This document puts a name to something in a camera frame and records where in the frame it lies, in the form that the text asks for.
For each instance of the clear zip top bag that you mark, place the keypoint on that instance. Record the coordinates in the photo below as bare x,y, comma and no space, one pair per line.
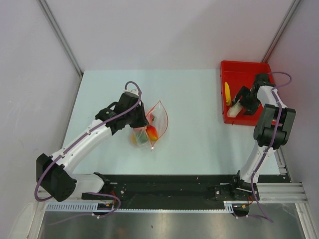
157,117

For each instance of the red plastic tray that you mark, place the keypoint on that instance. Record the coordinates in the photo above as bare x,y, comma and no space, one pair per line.
238,74

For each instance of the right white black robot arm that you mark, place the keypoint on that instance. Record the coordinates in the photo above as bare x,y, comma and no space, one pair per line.
272,130

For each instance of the white fake radish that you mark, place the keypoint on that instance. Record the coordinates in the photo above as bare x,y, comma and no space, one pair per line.
234,110

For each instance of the green orange fake fruit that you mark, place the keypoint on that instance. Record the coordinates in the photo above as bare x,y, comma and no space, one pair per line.
141,138

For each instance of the aluminium frame rail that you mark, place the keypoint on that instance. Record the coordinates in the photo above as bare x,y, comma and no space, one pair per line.
281,193

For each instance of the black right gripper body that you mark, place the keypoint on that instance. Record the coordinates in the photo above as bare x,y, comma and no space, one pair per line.
249,100

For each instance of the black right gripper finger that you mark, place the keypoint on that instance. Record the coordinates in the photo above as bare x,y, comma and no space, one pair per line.
249,113
241,94

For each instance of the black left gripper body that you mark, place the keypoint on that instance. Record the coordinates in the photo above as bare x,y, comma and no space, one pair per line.
137,119

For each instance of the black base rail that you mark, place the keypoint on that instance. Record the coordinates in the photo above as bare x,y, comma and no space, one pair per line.
173,192

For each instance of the yellow fake banana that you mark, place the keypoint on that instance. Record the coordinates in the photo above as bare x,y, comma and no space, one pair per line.
227,94

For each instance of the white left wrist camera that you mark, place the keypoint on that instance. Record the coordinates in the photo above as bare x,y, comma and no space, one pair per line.
133,91

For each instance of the orange fake pear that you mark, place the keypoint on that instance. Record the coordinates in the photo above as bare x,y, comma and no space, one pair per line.
133,139

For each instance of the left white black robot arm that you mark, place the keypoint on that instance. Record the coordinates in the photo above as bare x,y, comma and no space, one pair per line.
55,173

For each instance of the orange red fake mango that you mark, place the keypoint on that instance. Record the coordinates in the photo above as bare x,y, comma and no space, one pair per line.
152,133

